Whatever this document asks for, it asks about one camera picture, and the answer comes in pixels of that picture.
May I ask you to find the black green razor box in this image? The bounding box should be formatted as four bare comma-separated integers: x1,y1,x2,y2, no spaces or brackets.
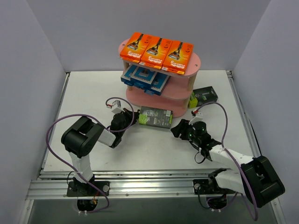
188,86,218,109
138,106,173,129

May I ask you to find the blue razor box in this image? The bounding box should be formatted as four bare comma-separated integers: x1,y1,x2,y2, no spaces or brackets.
121,64,137,86
144,72,170,96
130,67,157,89

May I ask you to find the small orange razor box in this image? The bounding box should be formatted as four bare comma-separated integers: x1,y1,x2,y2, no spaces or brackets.
161,41,193,75

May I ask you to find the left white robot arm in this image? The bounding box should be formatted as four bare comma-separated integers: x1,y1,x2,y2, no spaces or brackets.
61,108,139,196

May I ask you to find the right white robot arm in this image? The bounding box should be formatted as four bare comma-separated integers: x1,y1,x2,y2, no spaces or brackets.
171,119,285,208

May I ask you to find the pink three-tier shelf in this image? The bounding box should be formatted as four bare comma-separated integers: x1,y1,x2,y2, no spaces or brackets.
119,39,201,117

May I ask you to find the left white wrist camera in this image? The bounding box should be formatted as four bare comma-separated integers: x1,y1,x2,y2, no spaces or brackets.
107,100,123,114

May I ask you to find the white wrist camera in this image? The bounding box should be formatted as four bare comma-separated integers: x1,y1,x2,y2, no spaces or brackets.
189,109,203,125
107,100,123,114

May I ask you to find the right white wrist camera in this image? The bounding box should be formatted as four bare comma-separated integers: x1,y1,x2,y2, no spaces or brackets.
189,109,203,125

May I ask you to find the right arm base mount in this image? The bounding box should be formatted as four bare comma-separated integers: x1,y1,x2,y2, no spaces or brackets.
192,179,235,212

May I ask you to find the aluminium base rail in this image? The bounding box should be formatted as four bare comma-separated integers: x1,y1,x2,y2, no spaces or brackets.
25,171,280,200

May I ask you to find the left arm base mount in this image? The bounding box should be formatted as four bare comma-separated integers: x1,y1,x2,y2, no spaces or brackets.
66,181,103,212

